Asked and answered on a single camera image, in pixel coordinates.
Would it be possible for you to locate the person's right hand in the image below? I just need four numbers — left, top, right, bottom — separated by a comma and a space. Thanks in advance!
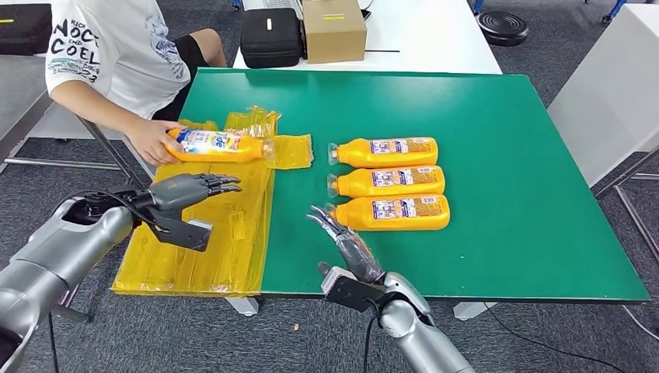
126, 119, 187, 167

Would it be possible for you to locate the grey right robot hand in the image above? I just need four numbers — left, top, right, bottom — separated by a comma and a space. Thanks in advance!
306, 204, 386, 285

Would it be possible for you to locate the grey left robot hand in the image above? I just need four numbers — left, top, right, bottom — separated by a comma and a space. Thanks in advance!
149, 173, 242, 215

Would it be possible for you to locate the orange detergent bottle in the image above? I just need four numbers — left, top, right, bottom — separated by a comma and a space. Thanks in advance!
164, 127, 275, 165
327, 137, 440, 169
324, 194, 451, 232
326, 165, 446, 200

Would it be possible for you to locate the yellow taped cardboard sheet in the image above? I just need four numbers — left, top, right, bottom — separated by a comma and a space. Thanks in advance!
110, 105, 314, 300

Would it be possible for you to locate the person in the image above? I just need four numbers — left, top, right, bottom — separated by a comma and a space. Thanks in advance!
45, 0, 228, 167

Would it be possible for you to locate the white table foot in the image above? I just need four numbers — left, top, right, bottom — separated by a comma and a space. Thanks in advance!
225, 297, 260, 317
452, 302, 498, 321

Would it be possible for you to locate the grey metal table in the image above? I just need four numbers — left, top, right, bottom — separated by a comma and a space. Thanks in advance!
0, 54, 155, 191

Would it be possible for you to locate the black carrying case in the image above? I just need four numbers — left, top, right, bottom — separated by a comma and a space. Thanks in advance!
239, 7, 305, 69

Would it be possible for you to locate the black bag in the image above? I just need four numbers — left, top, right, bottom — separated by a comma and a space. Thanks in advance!
0, 4, 54, 57

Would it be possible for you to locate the silver laptop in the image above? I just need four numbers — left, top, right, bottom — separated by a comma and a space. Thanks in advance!
242, 0, 305, 12

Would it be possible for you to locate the brown cardboard box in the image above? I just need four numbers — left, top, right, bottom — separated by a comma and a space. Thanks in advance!
302, 0, 368, 64

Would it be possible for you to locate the black round disc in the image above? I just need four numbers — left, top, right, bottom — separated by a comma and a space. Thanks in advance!
476, 11, 530, 47

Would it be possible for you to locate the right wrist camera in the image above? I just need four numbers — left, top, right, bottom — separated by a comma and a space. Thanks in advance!
321, 267, 393, 313

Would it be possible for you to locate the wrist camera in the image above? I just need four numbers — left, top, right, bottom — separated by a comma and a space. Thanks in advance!
145, 208, 214, 253
321, 267, 393, 313

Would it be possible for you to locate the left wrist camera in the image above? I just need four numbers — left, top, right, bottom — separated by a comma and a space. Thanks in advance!
145, 208, 214, 253

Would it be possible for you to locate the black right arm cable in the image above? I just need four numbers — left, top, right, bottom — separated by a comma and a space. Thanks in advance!
361, 298, 383, 373

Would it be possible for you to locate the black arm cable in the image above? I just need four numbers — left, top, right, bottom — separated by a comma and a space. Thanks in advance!
47, 189, 173, 373
361, 298, 383, 373

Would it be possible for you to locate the black floor cable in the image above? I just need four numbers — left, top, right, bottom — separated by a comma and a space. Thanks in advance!
481, 302, 626, 373

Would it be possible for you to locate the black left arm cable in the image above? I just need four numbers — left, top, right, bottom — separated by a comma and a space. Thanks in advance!
47, 189, 173, 373

